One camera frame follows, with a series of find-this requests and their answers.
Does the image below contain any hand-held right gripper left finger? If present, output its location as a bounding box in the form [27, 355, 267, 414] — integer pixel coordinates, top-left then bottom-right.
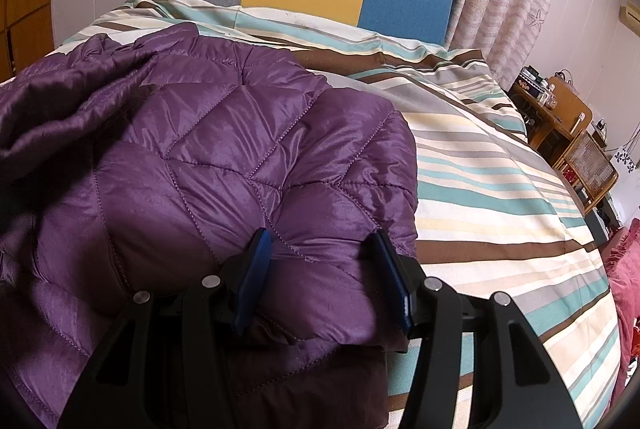
[57, 228, 273, 429]

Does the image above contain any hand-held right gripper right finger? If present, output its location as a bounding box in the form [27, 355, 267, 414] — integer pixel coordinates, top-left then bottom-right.
[367, 229, 583, 429]

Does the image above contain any purple quilted jacket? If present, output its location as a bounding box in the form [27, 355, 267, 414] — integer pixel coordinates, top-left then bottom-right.
[0, 22, 420, 429]

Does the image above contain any striped bed cover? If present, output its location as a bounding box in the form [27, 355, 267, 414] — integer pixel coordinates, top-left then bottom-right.
[0, 0, 621, 429]

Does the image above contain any wooden desk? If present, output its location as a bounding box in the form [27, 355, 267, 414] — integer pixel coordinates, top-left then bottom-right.
[510, 66, 568, 162]

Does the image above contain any wooden rattan rack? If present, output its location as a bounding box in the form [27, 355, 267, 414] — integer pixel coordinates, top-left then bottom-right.
[552, 129, 621, 215]

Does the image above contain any pink red cloth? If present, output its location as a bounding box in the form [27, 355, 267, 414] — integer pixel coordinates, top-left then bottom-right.
[602, 219, 640, 410]

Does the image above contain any wooden board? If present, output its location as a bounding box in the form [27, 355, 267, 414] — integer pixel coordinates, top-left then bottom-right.
[547, 76, 594, 136]

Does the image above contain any wooden wardrobe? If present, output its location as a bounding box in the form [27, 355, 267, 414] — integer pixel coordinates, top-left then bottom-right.
[0, 0, 63, 82]

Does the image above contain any wall air conditioner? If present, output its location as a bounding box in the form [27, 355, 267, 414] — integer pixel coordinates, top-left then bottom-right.
[620, 3, 640, 34]

